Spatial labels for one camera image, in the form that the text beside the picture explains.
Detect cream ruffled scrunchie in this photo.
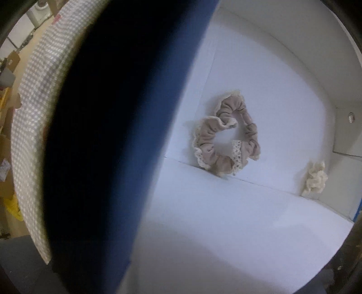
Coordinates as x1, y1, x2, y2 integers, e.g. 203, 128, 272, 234
301, 161, 329, 197

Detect beige lace-trimmed scrunchie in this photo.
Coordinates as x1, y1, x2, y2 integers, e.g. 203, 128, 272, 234
192, 90, 261, 178

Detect blue and white cardboard box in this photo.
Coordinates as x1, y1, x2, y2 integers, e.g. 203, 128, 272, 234
42, 0, 362, 294

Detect checked bed sheet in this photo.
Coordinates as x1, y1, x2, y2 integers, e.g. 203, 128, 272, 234
11, 0, 111, 264

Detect yellow plastic bag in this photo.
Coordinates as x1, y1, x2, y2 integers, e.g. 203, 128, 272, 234
2, 195, 24, 221

